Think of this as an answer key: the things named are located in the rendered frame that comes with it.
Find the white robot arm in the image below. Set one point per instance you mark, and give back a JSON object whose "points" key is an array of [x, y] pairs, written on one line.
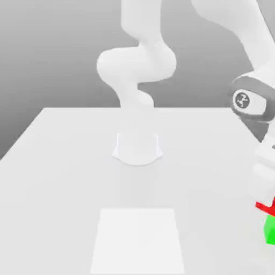
{"points": [[137, 64]]}

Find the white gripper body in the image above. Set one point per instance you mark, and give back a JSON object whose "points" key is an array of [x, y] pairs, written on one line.
{"points": [[265, 180]]}

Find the small red cube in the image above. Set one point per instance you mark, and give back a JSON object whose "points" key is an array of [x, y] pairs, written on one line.
{"points": [[263, 207]]}

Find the small green cube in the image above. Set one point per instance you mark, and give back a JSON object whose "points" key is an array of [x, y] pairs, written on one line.
{"points": [[270, 229]]}

